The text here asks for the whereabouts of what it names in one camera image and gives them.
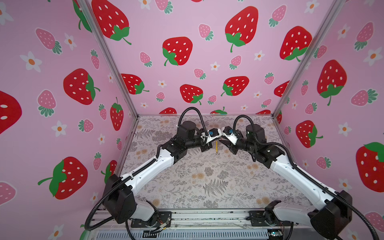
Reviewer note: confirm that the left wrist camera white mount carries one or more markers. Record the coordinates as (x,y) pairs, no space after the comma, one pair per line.
(214,132)

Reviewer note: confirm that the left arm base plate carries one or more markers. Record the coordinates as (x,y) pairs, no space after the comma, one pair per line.
(160,219)

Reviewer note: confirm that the grey keyring loop yellow tag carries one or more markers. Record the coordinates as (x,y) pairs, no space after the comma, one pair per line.
(217,147)

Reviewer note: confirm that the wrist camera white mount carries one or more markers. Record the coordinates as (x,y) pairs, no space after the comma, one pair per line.
(229,134)
(214,132)

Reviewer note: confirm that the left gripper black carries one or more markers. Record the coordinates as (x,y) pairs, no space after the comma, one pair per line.
(205,147)

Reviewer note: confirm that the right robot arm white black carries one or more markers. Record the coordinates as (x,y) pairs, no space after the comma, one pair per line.
(328,215)

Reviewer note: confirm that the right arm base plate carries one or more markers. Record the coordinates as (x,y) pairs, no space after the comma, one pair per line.
(261,218)

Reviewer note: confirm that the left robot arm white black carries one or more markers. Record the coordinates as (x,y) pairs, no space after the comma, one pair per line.
(121,203)

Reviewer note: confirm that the aluminium frame rail front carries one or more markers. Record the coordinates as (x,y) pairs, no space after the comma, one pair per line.
(206,224)

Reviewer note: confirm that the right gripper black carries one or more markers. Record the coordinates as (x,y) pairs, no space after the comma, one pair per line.
(230,146)

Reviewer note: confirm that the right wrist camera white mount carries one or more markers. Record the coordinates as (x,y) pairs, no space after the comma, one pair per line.
(229,134)

